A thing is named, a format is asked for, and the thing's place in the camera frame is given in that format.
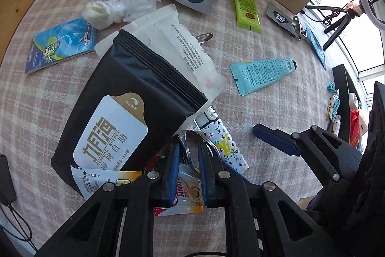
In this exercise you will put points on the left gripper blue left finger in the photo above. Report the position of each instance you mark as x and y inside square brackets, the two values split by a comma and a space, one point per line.
[170, 176]

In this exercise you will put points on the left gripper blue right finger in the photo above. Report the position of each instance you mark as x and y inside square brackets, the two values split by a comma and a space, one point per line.
[207, 175]

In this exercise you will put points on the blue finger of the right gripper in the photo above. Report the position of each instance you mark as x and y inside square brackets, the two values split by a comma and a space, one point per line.
[276, 138]

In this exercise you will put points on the patterned lighter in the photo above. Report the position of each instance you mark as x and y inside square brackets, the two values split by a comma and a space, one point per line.
[213, 127]

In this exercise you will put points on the black seafood wipes pouch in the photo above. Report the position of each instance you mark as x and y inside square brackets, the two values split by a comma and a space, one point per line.
[133, 103]

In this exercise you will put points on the light blue cream tube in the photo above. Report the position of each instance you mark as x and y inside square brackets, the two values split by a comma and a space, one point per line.
[254, 75]

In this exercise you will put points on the green tube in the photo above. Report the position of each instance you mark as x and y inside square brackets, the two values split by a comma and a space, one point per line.
[247, 15]

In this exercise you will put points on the coffee sachet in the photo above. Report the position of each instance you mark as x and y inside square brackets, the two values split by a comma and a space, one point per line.
[188, 199]

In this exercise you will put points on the black pen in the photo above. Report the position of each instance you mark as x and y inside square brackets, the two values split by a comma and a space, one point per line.
[330, 126]

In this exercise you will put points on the wooden clothespin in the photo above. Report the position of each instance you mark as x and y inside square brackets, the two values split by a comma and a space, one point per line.
[330, 109]

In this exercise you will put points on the teal clothespin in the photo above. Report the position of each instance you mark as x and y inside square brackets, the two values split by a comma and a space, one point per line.
[336, 103]
[331, 88]

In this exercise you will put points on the red bag with qr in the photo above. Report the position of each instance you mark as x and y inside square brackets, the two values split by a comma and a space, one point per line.
[354, 128]

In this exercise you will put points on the white tape roll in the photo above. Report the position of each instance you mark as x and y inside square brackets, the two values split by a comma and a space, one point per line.
[353, 101]

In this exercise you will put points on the black storage tray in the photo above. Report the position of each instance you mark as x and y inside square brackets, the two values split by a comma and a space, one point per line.
[345, 85]

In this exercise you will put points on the blue wet wipes pack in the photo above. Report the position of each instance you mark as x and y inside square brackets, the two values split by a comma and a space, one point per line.
[311, 38]

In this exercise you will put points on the white paper pouch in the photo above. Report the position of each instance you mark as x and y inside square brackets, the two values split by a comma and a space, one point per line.
[162, 33]

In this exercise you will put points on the grey sachet right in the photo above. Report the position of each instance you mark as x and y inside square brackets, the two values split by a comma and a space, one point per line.
[281, 19]

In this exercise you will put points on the black tripod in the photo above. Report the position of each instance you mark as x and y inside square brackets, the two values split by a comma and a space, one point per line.
[337, 26]

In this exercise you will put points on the crumpled clear plastic bag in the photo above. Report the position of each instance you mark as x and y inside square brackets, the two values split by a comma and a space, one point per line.
[102, 14]

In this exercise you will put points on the blue cartoon card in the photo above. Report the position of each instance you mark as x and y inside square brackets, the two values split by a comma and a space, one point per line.
[59, 43]

